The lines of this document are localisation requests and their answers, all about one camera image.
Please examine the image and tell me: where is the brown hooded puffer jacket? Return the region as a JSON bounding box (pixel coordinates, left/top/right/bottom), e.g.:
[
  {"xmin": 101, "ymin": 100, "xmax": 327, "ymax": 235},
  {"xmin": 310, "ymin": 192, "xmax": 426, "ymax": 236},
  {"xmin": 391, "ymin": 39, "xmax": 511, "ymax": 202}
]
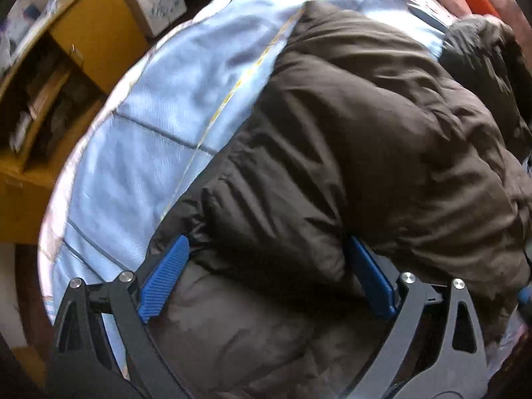
[{"xmin": 148, "ymin": 1, "xmax": 531, "ymax": 398}]

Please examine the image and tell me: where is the blue plaid bed sheet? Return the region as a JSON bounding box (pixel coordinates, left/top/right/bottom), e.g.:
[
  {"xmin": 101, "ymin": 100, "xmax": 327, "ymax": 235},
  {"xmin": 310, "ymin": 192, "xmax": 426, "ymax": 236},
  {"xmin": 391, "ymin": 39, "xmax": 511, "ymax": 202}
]
[{"xmin": 38, "ymin": 0, "xmax": 454, "ymax": 319}]

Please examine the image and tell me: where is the yellow wooden cabinet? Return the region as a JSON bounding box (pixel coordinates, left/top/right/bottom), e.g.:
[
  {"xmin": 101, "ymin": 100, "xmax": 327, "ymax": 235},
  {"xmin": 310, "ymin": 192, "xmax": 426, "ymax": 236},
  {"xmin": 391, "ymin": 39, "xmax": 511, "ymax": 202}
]
[{"xmin": 1, "ymin": 0, "xmax": 149, "ymax": 244}]

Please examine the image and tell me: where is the black folded jacket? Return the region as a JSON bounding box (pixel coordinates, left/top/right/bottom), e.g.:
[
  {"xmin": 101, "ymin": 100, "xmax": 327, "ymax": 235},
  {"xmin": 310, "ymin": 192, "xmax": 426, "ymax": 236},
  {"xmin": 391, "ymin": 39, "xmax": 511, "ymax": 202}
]
[{"xmin": 438, "ymin": 15, "xmax": 531, "ymax": 161}]

